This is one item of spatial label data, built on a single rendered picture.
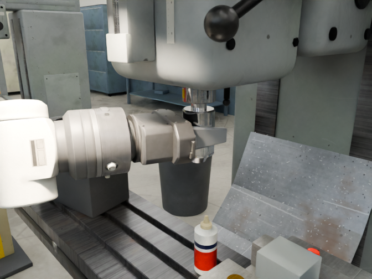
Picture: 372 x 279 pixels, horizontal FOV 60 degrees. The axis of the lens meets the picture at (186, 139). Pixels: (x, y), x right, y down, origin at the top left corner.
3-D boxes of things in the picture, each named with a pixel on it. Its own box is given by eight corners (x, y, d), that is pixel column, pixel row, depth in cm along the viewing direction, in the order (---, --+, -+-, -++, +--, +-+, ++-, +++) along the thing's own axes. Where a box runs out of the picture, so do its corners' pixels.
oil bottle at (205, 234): (205, 280, 56) (207, 225, 52) (189, 268, 58) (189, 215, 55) (221, 268, 58) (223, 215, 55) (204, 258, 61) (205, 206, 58)
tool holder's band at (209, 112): (190, 120, 43) (190, 113, 43) (177, 113, 47) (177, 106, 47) (221, 117, 45) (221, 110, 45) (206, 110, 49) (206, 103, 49)
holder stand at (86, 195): (92, 219, 74) (84, 136, 68) (38, 193, 86) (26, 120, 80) (129, 199, 83) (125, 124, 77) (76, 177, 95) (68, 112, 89)
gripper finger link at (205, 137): (223, 144, 47) (184, 149, 44) (225, 123, 46) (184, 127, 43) (229, 148, 45) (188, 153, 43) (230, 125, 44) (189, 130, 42)
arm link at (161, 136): (197, 111, 39) (96, 119, 35) (195, 184, 42) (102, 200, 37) (163, 94, 50) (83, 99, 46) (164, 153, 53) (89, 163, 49)
